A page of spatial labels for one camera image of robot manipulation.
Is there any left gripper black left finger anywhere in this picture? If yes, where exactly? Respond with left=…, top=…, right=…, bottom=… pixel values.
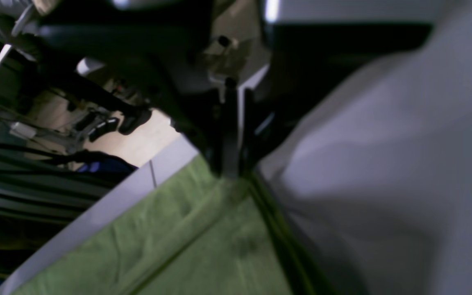
left=38, top=0, right=238, bottom=178

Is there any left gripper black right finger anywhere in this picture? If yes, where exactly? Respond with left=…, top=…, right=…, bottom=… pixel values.
left=238, top=0, right=433, bottom=175

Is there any green T-shirt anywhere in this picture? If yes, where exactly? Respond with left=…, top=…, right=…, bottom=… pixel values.
left=11, top=154, right=335, bottom=295

